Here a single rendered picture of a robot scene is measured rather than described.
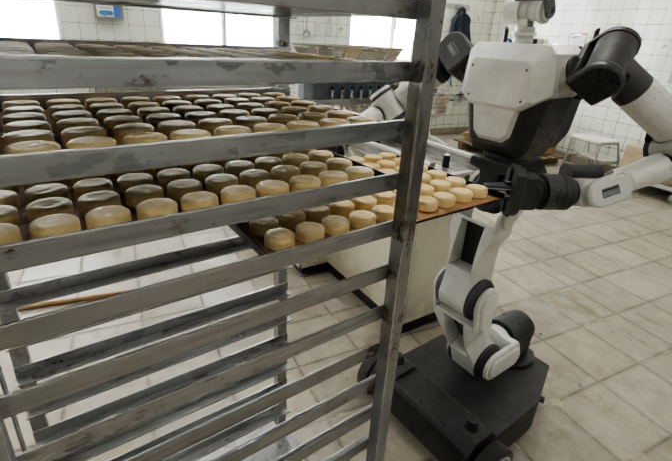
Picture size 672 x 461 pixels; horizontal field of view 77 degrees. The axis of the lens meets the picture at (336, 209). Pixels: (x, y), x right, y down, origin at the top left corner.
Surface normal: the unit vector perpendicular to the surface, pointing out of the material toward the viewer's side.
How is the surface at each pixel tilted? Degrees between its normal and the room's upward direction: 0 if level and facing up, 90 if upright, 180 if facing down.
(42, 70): 90
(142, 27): 90
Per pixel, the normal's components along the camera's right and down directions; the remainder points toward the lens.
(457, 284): -0.77, -0.07
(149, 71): 0.58, 0.33
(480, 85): -0.81, 0.19
